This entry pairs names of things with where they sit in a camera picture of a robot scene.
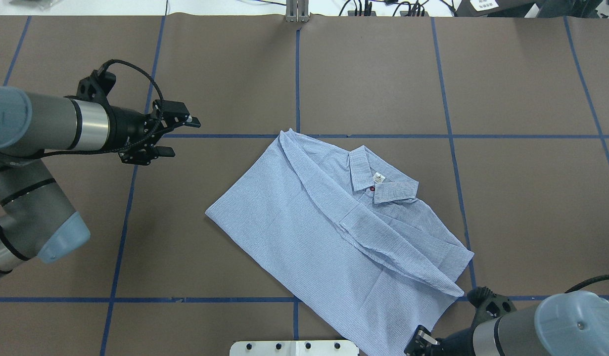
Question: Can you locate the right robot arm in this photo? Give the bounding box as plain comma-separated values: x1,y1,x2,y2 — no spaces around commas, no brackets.
404,274,609,356

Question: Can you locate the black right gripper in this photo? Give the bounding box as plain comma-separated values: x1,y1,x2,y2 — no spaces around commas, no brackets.
404,326,475,356

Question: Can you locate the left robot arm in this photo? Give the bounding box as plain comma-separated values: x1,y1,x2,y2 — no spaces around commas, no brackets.
0,84,201,278

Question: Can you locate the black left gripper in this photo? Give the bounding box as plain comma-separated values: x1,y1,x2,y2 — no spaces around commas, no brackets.
106,100,202,165

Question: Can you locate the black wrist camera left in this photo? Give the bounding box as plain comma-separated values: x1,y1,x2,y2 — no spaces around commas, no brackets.
64,59,165,107

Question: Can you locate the light blue striped shirt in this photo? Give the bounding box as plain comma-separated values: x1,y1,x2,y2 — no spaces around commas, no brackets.
206,130,473,356

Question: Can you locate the aluminium frame post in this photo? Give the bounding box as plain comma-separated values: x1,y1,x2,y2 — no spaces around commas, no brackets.
285,0,310,23

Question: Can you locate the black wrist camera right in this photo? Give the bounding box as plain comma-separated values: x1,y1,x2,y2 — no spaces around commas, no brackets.
467,287,517,328

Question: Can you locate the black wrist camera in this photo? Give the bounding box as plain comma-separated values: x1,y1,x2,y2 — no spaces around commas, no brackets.
64,59,165,107
467,287,517,328

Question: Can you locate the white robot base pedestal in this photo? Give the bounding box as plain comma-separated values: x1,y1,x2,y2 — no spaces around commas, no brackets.
229,340,360,356

